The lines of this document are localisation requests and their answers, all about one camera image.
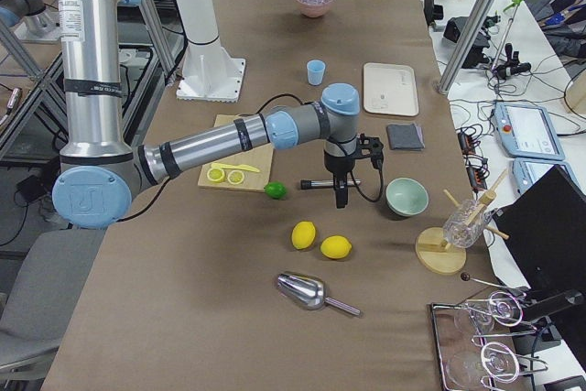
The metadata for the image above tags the yellow lemon near board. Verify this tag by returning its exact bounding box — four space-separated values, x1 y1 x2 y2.
291 221 317 250

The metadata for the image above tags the yellow lemon far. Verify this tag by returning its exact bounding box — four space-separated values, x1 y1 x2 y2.
320 235 353 260

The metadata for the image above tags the grey chair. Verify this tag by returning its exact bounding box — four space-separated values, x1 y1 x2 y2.
1 229 104 380

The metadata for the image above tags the aluminium frame post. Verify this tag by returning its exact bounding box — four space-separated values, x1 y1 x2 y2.
437 0 494 95

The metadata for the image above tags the wooden cutting board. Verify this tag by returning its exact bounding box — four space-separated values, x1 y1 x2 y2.
197 114 275 193

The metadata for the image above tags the metal ice scoop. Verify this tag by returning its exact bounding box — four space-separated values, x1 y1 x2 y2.
276 272 362 317

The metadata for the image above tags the green lime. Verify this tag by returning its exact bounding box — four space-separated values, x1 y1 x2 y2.
264 181 288 200

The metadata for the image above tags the mint green bowl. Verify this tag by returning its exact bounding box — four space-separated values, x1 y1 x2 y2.
385 178 429 217

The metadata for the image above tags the teach pendant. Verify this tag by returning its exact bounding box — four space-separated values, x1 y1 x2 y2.
512 157 572 195
493 102 566 161

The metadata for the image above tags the wooden glass stand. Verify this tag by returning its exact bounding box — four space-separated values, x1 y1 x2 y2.
416 169 509 275

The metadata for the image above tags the lemon slice inner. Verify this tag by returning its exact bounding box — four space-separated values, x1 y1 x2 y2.
226 169 245 185

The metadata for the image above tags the black camera cable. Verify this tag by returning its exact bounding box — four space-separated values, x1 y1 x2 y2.
327 141 386 204

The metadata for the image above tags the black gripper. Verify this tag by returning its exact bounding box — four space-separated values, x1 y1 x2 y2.
324 156 355 209

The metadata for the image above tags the teach pendant upper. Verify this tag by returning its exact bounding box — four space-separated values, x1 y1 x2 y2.
493 102 566 161

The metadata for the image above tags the light blue plastic cup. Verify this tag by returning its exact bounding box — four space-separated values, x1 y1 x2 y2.
306 60 326 86

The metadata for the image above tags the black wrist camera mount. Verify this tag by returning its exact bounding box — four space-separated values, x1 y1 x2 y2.
355 134 384 171

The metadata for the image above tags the black monitor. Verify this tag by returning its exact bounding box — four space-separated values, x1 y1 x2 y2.
496 164 586 300

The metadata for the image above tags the yellow plastic knife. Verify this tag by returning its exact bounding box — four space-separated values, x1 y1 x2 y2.
211 162 260 173

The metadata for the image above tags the grey folded cloth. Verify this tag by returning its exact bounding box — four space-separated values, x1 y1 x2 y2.
386 123 425 151

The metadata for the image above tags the clear patterned glass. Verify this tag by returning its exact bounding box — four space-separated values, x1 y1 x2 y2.
442 200 490 248

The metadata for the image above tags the teach pendant lower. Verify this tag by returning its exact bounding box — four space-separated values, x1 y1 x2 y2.
512 157 572 195

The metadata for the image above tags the wire glass rack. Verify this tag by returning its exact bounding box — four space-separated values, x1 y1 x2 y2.
429 289 548 390

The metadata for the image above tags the pink bowl of ice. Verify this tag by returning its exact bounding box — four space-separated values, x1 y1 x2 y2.
295 0 334 18

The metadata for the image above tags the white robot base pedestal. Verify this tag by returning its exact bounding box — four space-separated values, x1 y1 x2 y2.
176 0 246 103

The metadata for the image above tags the steel muddler black tip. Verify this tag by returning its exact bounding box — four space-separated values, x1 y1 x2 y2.
299 179 362 190

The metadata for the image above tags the cream rabbit tray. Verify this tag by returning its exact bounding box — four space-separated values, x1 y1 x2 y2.
363 62 419 117

